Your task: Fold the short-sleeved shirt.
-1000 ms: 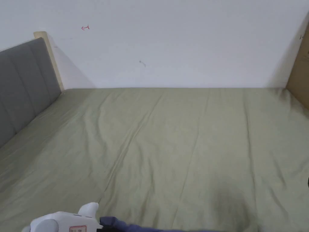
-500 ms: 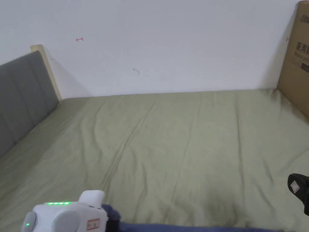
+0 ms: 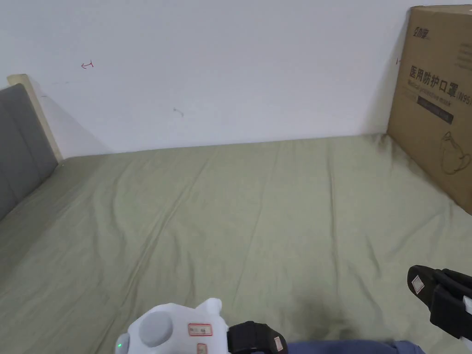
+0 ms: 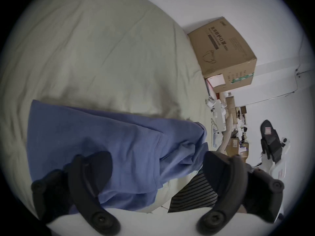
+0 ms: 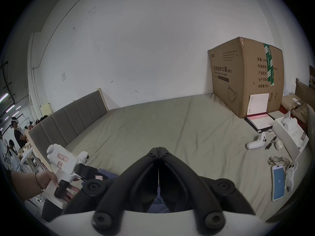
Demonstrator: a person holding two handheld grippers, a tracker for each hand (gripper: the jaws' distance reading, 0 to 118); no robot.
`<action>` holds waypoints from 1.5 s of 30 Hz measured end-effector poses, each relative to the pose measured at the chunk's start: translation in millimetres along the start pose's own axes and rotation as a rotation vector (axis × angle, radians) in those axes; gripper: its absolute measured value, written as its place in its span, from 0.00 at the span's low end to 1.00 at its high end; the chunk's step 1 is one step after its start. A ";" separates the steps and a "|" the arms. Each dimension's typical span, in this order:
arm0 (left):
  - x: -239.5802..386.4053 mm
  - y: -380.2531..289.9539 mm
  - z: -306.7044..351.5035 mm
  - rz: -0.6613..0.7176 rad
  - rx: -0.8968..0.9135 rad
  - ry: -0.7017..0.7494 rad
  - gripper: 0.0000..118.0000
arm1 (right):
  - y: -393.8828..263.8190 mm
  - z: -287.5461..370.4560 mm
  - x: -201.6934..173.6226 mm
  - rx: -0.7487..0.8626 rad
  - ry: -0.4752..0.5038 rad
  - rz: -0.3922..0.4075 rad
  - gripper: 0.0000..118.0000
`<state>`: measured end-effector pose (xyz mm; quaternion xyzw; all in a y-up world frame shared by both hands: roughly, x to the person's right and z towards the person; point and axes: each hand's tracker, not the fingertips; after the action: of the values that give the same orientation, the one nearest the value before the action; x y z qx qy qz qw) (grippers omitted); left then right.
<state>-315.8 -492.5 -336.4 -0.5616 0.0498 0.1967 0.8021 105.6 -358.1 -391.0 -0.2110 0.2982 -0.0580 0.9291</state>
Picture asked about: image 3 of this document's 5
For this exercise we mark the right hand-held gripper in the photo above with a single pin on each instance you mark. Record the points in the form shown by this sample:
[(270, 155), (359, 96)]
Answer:
[(455, 306)]

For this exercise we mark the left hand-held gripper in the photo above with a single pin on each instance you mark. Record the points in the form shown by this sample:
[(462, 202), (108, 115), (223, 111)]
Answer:
[(173, 332)]

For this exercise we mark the dark blue shirt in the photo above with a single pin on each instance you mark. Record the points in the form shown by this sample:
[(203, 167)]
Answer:
[(343, 348)]

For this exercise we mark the bed with pale green sheet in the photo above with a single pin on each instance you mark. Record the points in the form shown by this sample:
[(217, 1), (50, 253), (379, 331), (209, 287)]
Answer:
[(221, 221)]

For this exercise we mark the large brown cardboard carton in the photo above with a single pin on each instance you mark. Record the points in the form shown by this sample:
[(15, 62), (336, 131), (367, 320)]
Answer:
[(431, 121)]

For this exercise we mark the grey padded headboard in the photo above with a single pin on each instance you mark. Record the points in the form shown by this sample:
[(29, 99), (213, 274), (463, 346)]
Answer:
[(22, 147)]

